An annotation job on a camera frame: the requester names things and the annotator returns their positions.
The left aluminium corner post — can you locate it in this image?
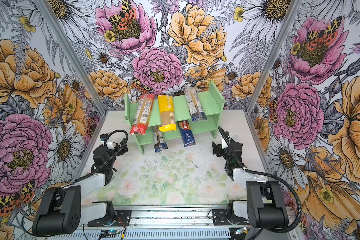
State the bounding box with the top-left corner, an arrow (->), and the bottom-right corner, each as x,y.
35,1 -> 107,116

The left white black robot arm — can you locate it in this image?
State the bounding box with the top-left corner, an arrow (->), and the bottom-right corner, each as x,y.
32,145 -> 128,237

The green circuit board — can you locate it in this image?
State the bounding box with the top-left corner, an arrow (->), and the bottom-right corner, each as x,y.
235,227 -> 248,235
98,229 -> 122,240

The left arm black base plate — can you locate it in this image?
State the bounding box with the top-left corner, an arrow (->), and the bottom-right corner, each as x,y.
87,210 -> 132,227

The red-ended spaghetti bag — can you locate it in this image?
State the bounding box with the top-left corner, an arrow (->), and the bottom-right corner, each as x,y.
130,94 -> 155,135

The aluminium mounting rail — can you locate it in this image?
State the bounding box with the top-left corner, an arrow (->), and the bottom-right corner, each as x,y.
114,206 -> 302,233

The blue-ended spaghetti bag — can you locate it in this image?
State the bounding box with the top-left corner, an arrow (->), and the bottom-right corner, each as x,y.
153,126 -> 168,153
184,88 -> 207,122

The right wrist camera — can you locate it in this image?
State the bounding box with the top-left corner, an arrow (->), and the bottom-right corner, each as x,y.
221,137 -> 228,150

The right aluminium corner post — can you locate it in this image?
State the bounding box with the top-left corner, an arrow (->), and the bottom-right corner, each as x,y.
246,0 -> 303,115

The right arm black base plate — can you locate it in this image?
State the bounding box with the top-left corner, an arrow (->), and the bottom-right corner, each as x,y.
208,209 -> 249,226

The light green wooden shelf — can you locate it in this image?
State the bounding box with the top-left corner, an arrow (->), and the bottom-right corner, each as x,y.
133,82 -> 225,154

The green circuit board right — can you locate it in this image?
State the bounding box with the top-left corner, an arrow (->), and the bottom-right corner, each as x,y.
235,227 -> 248,235

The blue Barilla spaghetti box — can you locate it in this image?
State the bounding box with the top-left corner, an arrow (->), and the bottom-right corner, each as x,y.
178,120 -> 196,147

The right black corrugated cable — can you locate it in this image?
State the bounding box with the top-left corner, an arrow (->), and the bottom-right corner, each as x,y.
217,126 -> 303,234

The yellow spaghetti bag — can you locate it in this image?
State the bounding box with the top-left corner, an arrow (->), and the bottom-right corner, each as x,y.
158,95 -> 177,133

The aluminium corner post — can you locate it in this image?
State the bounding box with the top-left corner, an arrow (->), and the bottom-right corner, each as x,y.
246,0 -> 303,115
35,1 -> 107,116

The green circuit board left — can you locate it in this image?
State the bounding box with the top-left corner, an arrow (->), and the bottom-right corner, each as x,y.
98,229 -> 122,240

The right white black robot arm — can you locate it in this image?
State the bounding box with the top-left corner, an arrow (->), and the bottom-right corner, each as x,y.
212,140 -> 289,230

